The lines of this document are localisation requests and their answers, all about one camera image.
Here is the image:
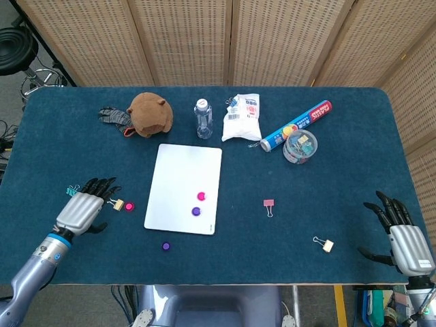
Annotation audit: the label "white table leg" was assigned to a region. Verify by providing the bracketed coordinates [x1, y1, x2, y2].
[291, 285, 302, 327]

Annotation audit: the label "blue grey robot torso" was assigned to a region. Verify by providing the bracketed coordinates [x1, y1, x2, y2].
[131, 285, 298, 327]

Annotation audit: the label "clear jar of binder clips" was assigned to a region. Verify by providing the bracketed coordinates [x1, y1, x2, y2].
[282, 129, 320, 166]

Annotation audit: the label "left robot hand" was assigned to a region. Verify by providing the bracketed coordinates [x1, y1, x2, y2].
[55, 176, 122, 236]

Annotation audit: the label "white powder bag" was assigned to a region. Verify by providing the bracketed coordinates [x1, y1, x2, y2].
[221, 93, 263, 142]

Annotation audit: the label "white board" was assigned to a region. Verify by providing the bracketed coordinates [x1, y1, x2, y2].
[143, 143, 223, 236]

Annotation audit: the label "black round stool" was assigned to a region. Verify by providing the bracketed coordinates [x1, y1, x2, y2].
[0, 26, 69, 103]

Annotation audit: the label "grey knit work glove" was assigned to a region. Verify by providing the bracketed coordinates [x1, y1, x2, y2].
[98, 107, 136, 138]

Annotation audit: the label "dark blue table cloth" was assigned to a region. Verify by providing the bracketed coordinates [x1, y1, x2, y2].
[0, 87, 436, 286]

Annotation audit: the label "clear plastic water bottle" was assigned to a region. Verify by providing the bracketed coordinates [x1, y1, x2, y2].
[193, 98, 214, 140]

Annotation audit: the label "blue plastic crate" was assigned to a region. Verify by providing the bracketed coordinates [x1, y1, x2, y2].
[361, 289, 392, 327]

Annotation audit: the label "black floor cables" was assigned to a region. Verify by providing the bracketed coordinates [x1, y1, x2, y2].
[0, 119, 20, 178]

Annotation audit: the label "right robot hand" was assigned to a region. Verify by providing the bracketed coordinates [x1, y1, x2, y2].
[357, 190, 436, 276]

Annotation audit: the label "brown capybara plush toy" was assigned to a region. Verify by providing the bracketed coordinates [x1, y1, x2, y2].
[126, 92, 174, 138]

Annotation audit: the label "cables under table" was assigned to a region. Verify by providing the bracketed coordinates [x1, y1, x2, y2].
[110, 285, 139, 324]

